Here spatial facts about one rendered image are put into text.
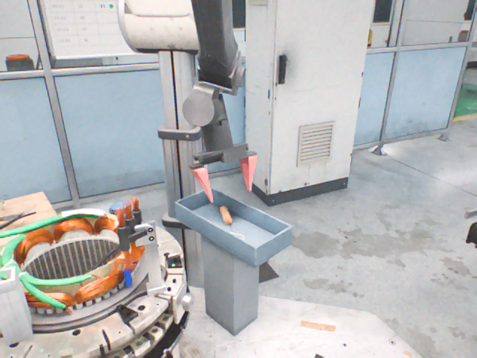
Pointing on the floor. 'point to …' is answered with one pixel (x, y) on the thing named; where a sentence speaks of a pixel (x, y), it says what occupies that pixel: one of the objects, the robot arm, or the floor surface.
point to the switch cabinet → (303, 93)
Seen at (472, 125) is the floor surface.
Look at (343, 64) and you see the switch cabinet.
